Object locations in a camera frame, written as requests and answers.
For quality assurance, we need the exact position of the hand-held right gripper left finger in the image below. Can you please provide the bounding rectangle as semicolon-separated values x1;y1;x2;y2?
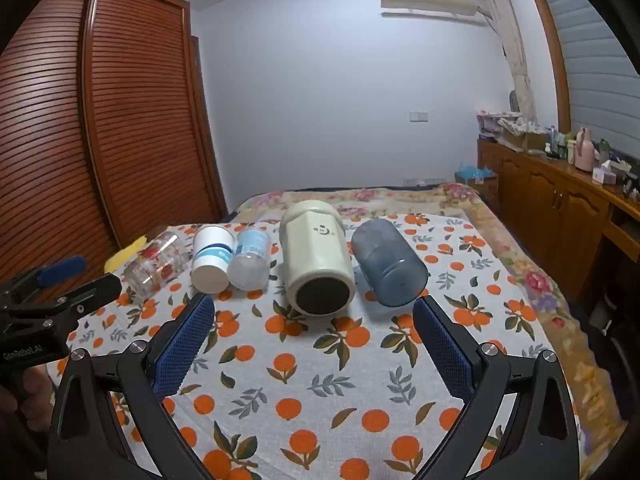
47;292;217;480

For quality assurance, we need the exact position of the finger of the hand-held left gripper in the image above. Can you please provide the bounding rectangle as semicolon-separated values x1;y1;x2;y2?
0;273;123;334
0;254;88;307

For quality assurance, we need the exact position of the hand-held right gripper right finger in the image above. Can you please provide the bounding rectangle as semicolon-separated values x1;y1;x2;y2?
411;295;582;480

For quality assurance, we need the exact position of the cream ceramic cup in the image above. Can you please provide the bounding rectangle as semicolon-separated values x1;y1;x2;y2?
278;199;357;317

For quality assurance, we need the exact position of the clear glass cup floral print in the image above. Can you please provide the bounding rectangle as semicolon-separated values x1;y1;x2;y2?
123;232;193;302

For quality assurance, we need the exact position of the white paper cup blue band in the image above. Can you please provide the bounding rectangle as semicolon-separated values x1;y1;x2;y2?
191;225;236;294

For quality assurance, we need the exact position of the blue translucent plastic cup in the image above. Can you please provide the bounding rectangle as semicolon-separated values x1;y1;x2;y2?
350;218;430;307

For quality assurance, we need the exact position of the clear plastic cup blue label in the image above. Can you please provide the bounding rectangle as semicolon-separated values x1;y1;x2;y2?
227;226;272;291

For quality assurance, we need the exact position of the person's left hand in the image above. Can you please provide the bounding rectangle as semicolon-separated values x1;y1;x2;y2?
0;362;57;443

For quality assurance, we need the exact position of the yellow cloth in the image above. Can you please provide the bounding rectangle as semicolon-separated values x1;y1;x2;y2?
102;236;149;274

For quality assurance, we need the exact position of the floral bed blanket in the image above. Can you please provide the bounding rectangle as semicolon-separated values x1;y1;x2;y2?
227;182;626;426

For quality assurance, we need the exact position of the white orange-print cloth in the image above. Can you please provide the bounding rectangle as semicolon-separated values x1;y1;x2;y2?
65;212;582;480

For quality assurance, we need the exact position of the box of blue items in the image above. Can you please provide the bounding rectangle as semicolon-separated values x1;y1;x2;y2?
454;162;499;186

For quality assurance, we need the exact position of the brown slatted wooden wardrobe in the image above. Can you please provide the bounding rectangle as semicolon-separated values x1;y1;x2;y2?
0;0;229;306

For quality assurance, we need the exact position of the brown wooden cabinet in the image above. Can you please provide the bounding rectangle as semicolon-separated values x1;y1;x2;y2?
477;137;640;303

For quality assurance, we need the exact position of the cardboard box with clutter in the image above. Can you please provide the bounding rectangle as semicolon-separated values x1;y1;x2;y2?
499;117;549;154

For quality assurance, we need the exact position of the white tissue box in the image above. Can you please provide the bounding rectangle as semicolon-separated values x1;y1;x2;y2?
592;160;621;186

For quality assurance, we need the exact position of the pink thermos jug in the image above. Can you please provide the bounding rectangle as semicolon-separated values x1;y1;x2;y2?
574;127;595;170

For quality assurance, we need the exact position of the cream curtain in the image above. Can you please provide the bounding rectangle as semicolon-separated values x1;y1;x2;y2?
475;0;539;127

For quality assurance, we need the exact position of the grey window blind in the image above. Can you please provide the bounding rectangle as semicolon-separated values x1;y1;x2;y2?
537;0;640;157

